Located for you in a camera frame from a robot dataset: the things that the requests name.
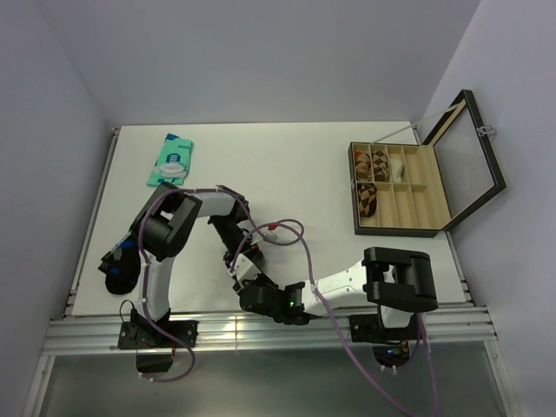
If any cream yellow sock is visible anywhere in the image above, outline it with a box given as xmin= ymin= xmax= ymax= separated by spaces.
xmin=389 ymin=159 xmax=404 ymax=183

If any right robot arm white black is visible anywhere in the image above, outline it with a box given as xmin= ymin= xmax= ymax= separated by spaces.
xmin=230 ymin=247 xmax=439 ymax=339

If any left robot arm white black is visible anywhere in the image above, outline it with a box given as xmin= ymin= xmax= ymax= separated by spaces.
xmin=129 ymin=182 xmax=265 ymax=347

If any teal patterned sock pair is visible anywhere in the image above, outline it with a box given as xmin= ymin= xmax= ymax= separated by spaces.
xmin=146 ymin=133 xmax=194 ymax=187

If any black blue sock pair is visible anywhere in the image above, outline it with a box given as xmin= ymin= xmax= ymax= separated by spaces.
xmin=98 ymin=232 xmax=141 ymax=295

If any dark checkered rolled sock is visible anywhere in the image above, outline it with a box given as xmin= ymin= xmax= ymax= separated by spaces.
xmin=357 ymin=182 xmax=377 ymax=218

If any orange brown rolled sock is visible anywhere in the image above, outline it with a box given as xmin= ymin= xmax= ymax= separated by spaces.
xmin=354 ymin=150 xmax=372 ymax=182

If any brown checkered rolled sock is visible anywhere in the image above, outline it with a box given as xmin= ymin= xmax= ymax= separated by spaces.
xmin=372 ymin=150 xmax=390 ymax=182

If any black compartment box with lid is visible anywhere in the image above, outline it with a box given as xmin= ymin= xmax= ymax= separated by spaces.
xmin=347 ymin=89 xmax=506 ymax=238

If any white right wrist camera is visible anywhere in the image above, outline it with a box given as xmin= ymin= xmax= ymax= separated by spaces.
xmin=228 ymin=254 xmax=260 ymax=286

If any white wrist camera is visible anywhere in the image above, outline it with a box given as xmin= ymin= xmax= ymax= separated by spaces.
xmin=262 ymin=228 xmax=279 ymax=243
xmin=228 ymin=254 xmax=260 ymax=286

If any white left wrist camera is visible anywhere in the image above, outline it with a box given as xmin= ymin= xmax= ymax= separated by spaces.
xmin=262 ymin=228 xmax=279 ymax=243

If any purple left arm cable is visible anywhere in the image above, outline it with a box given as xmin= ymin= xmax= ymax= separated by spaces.
xmin=137 ymin=187 xmax=305 ymax=384

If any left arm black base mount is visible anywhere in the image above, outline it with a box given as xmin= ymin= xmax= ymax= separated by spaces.
xmin=117 ymin=321 xmax=198 ymax=374

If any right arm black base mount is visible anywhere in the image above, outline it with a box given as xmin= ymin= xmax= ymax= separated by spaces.
xmin=348 ymin=314 xmax=421 ymax=368

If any aluminium frame rail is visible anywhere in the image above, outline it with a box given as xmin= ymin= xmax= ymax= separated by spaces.
xmin=40 ymin=305 xmax=497 ymax=356

